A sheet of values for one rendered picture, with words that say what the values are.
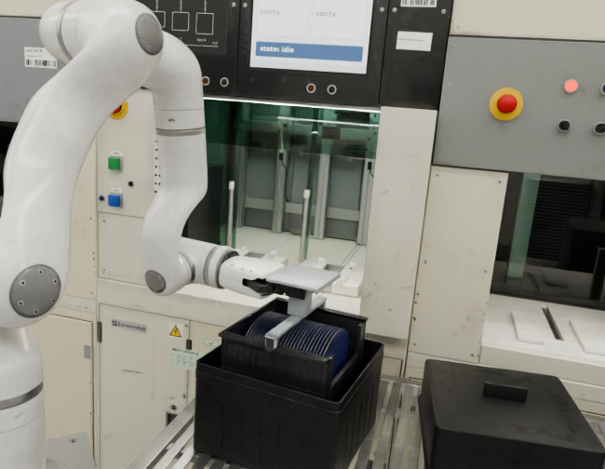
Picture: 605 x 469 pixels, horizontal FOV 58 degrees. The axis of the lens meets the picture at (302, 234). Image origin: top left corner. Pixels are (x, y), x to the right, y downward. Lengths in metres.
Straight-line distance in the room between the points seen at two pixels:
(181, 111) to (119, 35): 0.22
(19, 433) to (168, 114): 0.55
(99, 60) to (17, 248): 0.28
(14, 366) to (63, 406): 1.03
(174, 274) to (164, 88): 0.33
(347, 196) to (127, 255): 1.00
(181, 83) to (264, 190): 1.38
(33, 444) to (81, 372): 0.87
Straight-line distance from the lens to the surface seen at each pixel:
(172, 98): 1.01
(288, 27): 1.36
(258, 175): 2.34
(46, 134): 0.85
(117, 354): 1.71
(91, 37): 0.86
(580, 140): 1.30
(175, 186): 1.04
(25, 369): 0.89
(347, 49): 1.32
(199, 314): 1.53
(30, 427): 0.93
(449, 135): 1.28
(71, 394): 1.87
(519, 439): 1.07
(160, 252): 1.01
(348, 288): 1.58
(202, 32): 1.44
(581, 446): 1.11
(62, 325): 1.79
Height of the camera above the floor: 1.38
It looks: 13 degrees down
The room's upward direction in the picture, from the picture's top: 5 degrees clockwise
